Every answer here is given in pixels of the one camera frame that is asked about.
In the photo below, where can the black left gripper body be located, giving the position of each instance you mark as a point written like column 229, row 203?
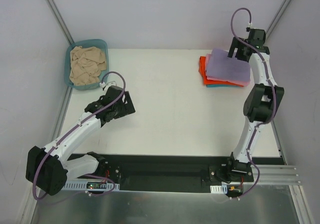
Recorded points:
column 127, row 104

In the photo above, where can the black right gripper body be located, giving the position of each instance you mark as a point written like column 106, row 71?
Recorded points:
column 236, row 49

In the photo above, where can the purple t-shirt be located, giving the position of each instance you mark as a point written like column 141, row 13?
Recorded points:
column 222, row 67

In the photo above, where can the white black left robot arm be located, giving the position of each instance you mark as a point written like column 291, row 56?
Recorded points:
column 49, row 167

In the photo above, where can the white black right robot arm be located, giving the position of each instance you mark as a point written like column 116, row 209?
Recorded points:
column 261, row 105

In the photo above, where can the pink folded t-shirt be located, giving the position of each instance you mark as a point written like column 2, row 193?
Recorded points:
column 245, row 83

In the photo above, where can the teal folded t-shirt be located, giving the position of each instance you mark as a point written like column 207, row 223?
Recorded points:
column 223, row 86

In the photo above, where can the orange folded t-shirt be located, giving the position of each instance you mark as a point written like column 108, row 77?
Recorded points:
column 205, row 80

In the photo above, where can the beige crumpled t-shirt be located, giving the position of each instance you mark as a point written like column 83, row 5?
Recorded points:
column 86, row 65

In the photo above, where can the teal plastic basket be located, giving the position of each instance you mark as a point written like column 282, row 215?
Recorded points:
column 99, row 43

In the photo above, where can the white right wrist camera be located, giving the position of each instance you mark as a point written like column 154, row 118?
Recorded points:
column 249, row 27

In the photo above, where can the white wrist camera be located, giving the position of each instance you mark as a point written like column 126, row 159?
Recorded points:
column 249, row 27
column 104, row 85

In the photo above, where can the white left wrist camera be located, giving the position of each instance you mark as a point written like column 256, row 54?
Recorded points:
column 104, row 85

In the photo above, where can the right aluminium frame post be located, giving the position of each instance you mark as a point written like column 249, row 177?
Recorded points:
column 267, row 15

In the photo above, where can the aluminium frame post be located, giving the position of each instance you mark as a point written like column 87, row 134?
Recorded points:
column 60, row 20
column 267, row 15

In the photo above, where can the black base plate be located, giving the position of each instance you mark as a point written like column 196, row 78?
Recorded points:
column 177, row 174

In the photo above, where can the aluminium front rail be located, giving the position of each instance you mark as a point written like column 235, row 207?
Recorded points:
column 266, row 175

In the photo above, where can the left aluminium frame post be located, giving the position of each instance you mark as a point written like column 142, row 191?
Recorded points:
column 60, row 20

